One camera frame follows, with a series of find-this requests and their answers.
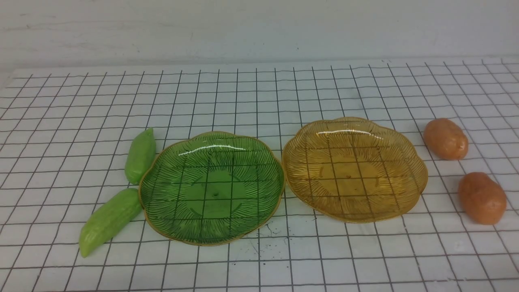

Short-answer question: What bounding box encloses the orange toy potato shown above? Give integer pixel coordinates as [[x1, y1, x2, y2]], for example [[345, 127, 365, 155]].
[[423, 118, 469, 161], [458, 172, 507, 225]]

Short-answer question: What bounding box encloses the green glass plate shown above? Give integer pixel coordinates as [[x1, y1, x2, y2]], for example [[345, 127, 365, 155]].
[[138, 131, 285, 246]]

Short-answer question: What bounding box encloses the amber glass plate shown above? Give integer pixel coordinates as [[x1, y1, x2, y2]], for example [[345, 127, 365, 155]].
[[282, 117, 429, 223]]

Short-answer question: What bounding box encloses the green toy gourd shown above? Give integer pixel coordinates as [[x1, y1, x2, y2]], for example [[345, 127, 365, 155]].
[[79, 188, 142, 258], [124, 128, 156, 185]]

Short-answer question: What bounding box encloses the white grid table mat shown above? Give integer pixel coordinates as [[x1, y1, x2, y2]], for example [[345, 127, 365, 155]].
[[0, 58, 518, 292]]

